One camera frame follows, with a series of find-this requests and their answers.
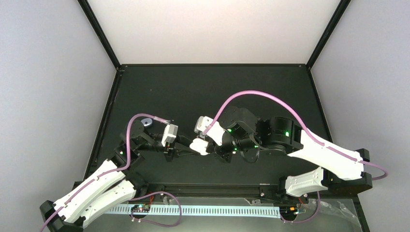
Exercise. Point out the white slotted cable duct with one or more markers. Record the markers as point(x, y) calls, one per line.
point(210, 210)

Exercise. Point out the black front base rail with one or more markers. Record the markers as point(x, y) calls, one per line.
point(214, 190)

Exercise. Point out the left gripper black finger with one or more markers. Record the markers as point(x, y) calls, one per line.
point(184, 153)
point(184, 141)

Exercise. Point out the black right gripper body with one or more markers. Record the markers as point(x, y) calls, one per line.
point(226, 154)

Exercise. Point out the black rear left frame post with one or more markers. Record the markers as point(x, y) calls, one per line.
point(90, 15)

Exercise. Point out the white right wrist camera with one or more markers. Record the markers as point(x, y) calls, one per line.
point(215, 132)

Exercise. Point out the purple charging case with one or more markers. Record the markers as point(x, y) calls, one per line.
point(147, 122)

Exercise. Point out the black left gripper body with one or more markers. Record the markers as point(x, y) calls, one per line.
point(168, 150)

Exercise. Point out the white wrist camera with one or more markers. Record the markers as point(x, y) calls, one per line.
point(169, 134)
point(215, 132)

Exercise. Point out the black rear right frame post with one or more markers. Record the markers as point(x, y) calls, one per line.
point(331, 26)

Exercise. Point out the black frame post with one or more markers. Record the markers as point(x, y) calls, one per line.
point(90, 15)
point(331, 26)

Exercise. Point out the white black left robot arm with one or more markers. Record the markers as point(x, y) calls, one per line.
point(116, 180)

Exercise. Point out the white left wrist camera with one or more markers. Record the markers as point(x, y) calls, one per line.
point(169, 134)

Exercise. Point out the white earbud charging case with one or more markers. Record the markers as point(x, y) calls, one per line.
point(199, 145)

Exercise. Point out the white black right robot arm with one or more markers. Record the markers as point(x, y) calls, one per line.
point(237, 130)

